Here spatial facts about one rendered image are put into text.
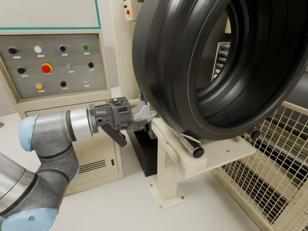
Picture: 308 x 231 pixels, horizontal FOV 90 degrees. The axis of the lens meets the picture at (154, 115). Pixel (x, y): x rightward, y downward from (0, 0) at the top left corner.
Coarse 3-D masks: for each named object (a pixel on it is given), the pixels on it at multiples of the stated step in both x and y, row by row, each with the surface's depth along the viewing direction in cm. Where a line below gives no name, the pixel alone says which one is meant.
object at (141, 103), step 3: (141, 102) 51; (144, 102) 52; (138, 105) 52; (141, 105) 52; (132, 108) 51; (135, 108) 52; (138, 108) 52; (141, 108) 52; (132, 111) 52; (135, 111) 52; (138, 111) 53; (150, 111) 54; (153, 111) 54; (132, 114) 52
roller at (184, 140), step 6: (168, 126) 70; (174, 132) 65; (180, 138) 61; (186, 138) 59; (186, 144) 58; (192, 144) 56; (198, 144) 56; (192, 150) 54; (198, 150) 53; (198, 156) 55
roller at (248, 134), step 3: (252, 129) 64; (255, 129) 63; (246, 132) 65; (249, 132) 64; (252, 132) 63; (255, 132) 63; (258, 132) 63; (246, 135) 66; (249, 135) 64; (252, 135) 63; (255, 135) 63; (258, 135) 64; (252, 138) 64; (255, 138) 64
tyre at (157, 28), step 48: (144, 0) 46; (192, 0) 30; (240, 0) 62; (288, 0) 52; (144, 48) 41; (192, 48) 34; (240, 48) 74; (288, 48) 59; (144, 96) 59; (192, 96) 40; (240, 96) 74
